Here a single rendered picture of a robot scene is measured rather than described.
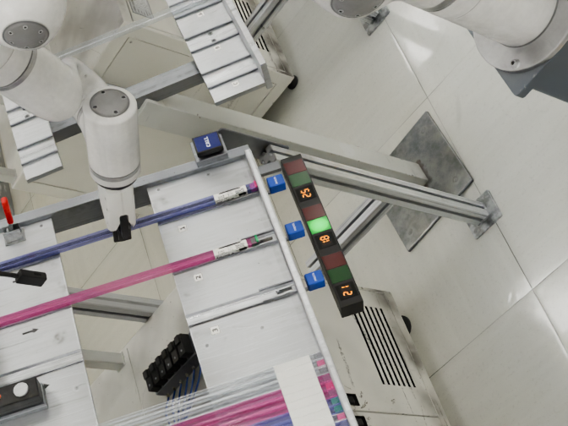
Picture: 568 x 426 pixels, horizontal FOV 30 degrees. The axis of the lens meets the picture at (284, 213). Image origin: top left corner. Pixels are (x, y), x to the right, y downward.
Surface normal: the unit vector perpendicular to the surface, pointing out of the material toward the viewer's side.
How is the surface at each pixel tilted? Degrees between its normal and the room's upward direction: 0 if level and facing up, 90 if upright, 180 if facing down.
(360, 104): 0
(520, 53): 0
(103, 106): 56
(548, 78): 90
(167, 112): 90
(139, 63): 90
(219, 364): 48
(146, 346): 0
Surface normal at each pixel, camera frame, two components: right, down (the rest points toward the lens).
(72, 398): -0.10, -0.59
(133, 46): 0.30, 0.75
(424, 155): -0.77, -0.17
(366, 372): 0.57, -0.63
